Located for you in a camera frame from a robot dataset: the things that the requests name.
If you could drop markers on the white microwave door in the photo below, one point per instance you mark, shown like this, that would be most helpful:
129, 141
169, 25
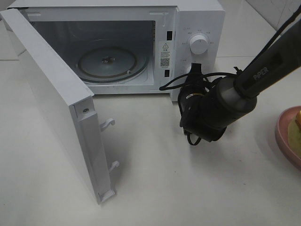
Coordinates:
65, 102

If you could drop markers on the upper white power knob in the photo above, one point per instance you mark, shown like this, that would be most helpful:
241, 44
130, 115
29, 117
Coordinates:
199, 44

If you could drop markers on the white warning label sticker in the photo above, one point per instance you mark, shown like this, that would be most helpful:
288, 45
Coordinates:
165, 54

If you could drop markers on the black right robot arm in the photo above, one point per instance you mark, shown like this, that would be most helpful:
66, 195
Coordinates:
209, 103

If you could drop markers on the white bread sandwich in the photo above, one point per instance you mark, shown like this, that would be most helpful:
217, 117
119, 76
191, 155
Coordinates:
294, 134

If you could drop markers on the glass microwave turntable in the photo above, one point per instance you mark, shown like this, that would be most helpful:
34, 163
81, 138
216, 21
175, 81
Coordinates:
111, 61

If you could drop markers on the white microwave oven body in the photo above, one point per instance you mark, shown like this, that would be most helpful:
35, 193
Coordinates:
70, 26

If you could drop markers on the pink round plate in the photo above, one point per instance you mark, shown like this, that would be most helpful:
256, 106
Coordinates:
281, 135

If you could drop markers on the lower white timer knob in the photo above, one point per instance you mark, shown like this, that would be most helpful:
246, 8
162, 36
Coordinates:
189, 70

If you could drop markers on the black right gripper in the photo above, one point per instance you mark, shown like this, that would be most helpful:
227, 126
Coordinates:
196, 82

